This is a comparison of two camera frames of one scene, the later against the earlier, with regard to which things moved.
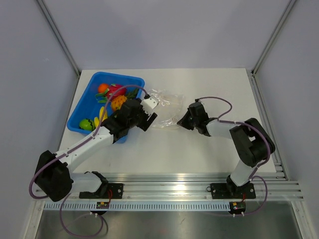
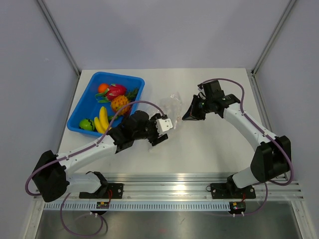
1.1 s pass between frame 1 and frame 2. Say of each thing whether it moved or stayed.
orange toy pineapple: stayed
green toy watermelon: stayed
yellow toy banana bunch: stayed
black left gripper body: moved
